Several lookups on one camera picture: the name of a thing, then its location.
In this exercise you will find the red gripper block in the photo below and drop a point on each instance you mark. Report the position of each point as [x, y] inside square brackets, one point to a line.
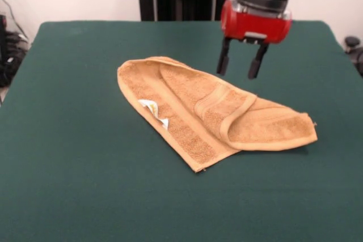
[255, 26]

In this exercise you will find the tan terry towel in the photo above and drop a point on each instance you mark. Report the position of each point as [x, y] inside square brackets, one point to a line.
[198, 117]

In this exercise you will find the grey office chair base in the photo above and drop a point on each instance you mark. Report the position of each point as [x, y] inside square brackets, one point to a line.
[353, 42]

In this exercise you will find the dark green table cloth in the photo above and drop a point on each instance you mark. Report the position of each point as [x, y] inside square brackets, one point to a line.
[85, 168]

